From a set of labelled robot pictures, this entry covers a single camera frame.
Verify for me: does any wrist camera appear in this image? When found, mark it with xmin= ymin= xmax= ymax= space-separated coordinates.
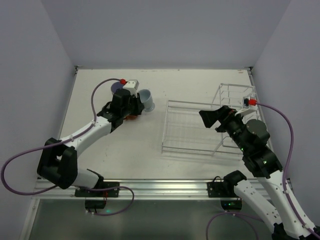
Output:
xmin=235 ymin=97 xmax=258 ymax=117
xmin=123 ymin=79 xmax=139 ymax=97

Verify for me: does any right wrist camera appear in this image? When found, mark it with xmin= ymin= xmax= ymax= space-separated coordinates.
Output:
xmin=235 ymin=97 xmax=258 ymax=117

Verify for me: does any white wire dish rack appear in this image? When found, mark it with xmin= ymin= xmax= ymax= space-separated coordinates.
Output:
xmin=161 ymin=83 xmax=257 ymax=156

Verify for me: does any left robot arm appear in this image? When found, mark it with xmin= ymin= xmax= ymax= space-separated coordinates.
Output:
xmin=37 ymin=89 xmax=150 ymax=189

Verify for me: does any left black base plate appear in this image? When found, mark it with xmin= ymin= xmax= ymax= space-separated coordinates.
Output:
xmin=74 ymin=181 xmax=120 ymax=198

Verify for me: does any orange ceramic mug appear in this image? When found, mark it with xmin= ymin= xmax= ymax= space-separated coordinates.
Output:
xmin=124 ymin=115 xmax=139 ymax=121

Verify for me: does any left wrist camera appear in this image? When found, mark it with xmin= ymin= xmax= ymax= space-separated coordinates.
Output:
xmin=123 ymin=79 xmax=139 ymax=97

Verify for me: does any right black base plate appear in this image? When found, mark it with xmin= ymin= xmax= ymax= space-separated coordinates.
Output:
xmin=206 ymin=176 xmax=238 ymax=198

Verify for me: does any lavender plastic cup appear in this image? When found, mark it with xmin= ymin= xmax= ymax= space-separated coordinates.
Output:
xmin=110 ymin=81 xmax=125 ymax=94

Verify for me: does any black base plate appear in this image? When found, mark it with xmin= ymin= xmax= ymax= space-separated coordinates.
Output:
xmin=206 ymin=176 xmax=238 ymax=198
xmin=74 ymin=181 xmax=120 ymax=198

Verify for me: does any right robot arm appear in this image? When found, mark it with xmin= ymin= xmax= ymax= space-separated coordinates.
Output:
xmin=199 ymin=103 xmax=320 ymax=240

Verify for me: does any aluminium mounting rail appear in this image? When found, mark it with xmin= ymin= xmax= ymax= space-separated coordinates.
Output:
xmin=32 ymin=177 xmax=273 ymax=201

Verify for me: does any grey mug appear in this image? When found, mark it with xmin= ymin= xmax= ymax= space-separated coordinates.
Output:
xmin=138 ymin=89 xmax=155 ymax=112

